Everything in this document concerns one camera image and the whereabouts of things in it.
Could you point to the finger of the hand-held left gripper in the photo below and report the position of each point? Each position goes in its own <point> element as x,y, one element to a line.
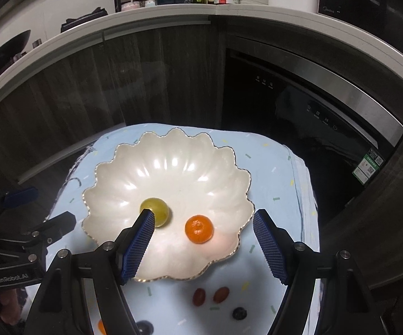
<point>22,195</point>
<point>56,225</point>

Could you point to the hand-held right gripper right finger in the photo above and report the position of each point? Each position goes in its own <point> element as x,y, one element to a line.
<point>269,249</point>

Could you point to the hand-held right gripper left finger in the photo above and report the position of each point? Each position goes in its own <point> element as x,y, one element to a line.
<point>137,249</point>

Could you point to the yellow-green round plum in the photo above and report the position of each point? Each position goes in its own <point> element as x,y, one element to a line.
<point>160,210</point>

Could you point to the large orange mandarin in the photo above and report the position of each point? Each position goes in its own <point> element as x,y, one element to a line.
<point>198,229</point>

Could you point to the red cherry tomato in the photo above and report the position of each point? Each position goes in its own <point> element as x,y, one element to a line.
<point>198,296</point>
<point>221,293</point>

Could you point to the blueberry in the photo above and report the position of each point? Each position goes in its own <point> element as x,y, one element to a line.
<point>239,313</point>

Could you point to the white scalloped bowl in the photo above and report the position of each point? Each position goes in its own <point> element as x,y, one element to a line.
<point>180,178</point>

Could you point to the small orange mandarin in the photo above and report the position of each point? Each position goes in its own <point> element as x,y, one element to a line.
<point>101,327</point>

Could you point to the person's left hand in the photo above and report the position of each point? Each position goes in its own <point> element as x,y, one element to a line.
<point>8,303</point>

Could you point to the light blue speckled cloth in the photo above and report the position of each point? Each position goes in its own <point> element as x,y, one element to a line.
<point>278,188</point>

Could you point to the dark round fruit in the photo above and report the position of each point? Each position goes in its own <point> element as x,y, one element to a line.
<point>145,328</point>

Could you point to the dark wooden kitchen cabinet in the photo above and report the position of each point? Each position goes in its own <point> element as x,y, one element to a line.
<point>83,83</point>

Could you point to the green label sticker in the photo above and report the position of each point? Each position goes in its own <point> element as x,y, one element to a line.
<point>368,165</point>

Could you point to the black built-in dishwasher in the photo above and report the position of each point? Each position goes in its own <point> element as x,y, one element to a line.
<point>292,118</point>

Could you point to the black wok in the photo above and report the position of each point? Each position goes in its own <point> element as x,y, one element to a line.
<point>8,50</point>

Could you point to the black stove grate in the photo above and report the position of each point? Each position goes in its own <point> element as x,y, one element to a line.
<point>83,18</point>

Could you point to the pink small bowl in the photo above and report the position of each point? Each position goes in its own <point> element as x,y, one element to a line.
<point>130,6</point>

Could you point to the black microwave oven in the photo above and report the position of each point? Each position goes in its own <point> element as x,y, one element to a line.
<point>372,3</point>

